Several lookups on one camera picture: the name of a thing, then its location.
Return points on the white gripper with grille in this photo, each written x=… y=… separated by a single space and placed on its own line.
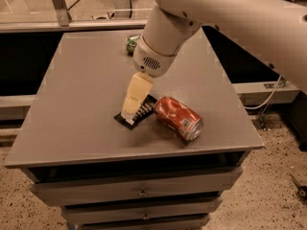
x=150 y=60

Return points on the black rxbar chocolate wrapper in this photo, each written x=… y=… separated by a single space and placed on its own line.
x=144 y=111

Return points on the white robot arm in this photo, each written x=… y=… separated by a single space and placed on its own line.
x=285 y=52

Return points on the crushed red coke can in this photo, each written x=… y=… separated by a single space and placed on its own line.
x=179 y=117

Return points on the crushed green soda can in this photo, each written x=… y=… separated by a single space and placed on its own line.
x=132 y=42

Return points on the grey drawer cabinet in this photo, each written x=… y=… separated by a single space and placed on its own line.
x=105 y=175

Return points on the top grey drawer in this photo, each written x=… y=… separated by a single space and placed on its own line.
x=132 y=187

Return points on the grey drawer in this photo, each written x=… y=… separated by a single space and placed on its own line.
x=132 y=187
x=192 y=222
x=144 y=210

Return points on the middle grey drawer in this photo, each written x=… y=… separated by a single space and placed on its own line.
x=144 y=210

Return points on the bottom grey drawer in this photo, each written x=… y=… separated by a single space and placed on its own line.
x=192 y=222

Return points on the black tool on floor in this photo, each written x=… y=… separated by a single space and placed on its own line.
x=301 y=190

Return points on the metal railing frame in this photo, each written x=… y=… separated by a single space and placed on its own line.
x=80 y=19

